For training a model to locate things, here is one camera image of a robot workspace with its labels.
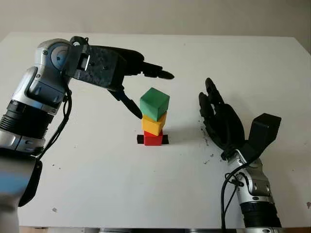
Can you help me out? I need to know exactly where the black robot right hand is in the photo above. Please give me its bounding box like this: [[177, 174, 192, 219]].
[[198, 77, 246, 162]]

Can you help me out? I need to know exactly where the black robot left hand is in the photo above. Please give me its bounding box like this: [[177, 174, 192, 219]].
[[106, 46, 175, 119]]

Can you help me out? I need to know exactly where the green wooden block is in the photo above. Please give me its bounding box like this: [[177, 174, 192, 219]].
[[140, 87, 170, 122]]

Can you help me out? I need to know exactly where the yellow wooden block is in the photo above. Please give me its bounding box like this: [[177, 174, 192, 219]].
[[141, 112, 168, 136]]

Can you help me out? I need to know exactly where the red wooden block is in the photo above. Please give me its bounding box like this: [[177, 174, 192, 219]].
[[143, 130, 163, 146]]

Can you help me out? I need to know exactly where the black tape strip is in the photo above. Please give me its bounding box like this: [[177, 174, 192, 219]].
[[137, 134, 169, 145]]

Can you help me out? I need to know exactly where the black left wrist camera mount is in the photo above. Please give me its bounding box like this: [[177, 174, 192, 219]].
[[65, 45, 127, 91]]

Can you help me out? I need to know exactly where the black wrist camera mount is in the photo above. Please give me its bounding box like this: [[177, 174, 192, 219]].
[[244, 113, 282, 162], [65, 45, 127, 91]]

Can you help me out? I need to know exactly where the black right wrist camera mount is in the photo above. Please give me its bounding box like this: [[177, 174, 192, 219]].
[[244, 113, 282, 162]]

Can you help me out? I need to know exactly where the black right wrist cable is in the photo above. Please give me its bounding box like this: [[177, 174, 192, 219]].
[[220, 162, 249, 230]]

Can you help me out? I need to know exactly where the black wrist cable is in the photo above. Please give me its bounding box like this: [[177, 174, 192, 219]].
[[220, 162, 249, 230], [36, 82, 73, 159]]

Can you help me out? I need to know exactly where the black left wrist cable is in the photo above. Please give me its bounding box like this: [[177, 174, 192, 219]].
[[36, 82, 73, 159]]

